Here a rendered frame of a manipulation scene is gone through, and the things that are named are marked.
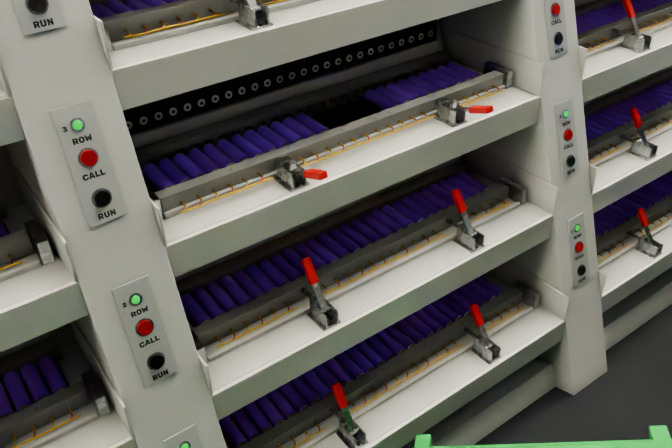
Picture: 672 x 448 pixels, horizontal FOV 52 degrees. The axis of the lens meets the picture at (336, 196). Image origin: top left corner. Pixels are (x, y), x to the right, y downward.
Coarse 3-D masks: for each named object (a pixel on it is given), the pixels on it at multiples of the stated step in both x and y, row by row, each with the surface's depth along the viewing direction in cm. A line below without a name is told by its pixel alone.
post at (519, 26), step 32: (512, 0) 102; (448, 32) 115; (480, 32) 109; (512, 32) 104; (544, 32) 102; (576, 32) 105; (576, 64) 107; (544, 96) 104; (576, 96) 108; (544, 128) 105; (576, 128) 109; (512, 160) 113; (544, 160) 107; (576, 192) 112; (544, 256) 115; (576, 288) 116; (576, 320) 117; (544, 352) 123; (576, 352) 119; (576, 384) 120
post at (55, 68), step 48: (0, 0) 62; (0, 48) 63; (48, 48) 65; (96, 48) 67; (48, 96) 66; (96, 96) 68; (48, 144) 66; (48, 192) 67; (144, 192) 72; (96, 240) 70; (144, 240) 73; (96, 288) 71; (96, 336) 73; (192, 384) 79; (144, 432) 77
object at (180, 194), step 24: (432, 96) 99; (456, 96) 101; (360, 120) 93; (384, 120) 94; (312, 144) 88; (336, 144) 91; (360, 144) 91; (240, 168) 83; (264, 168) 85; (168, 192) 79; (192, 192) 80; (216, 192) 81
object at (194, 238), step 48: (432, 48) 113; (480, 48) 110; (288, 96) 100; (528, 96) 103; (144, 144) 89; (384, 144) 92; (432, 144) 93; (480, 144) 100; (240, 192) 83; (288, 192) 83; (336, 192) 86; (192, 240) 76; (240, 240) 80
